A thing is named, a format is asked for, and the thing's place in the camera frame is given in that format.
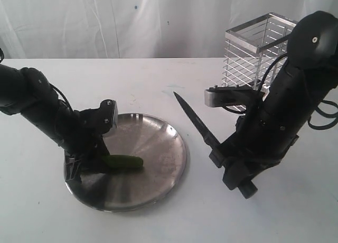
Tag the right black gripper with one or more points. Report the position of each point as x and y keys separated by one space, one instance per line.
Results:
x=246 y=156

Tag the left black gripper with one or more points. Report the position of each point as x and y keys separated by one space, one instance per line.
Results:
x=84 y=146

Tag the green chili pepper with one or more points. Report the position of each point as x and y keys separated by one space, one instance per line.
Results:
x=117 y=162

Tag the black knife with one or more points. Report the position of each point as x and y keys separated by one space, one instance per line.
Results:
x=207 y=135

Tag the wire metal utensil holder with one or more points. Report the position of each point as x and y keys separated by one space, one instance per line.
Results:
x=251 y=47

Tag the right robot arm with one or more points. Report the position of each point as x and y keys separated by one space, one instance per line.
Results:
x=271 y=123

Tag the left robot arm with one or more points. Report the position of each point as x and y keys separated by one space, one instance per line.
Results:
x=27 y=92

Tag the round stainless steel plate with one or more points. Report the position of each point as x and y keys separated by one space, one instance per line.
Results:
x=164 y=155

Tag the white backdrop curtain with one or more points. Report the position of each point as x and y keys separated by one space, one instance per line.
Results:
x=133 y=28

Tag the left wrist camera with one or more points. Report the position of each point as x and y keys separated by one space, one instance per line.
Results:
x=107 y=116

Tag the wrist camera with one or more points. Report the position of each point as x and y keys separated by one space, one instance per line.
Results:
x=233 y=99
x=107 y=116

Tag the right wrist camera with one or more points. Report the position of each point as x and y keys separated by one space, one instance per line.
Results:
x=233 y=99

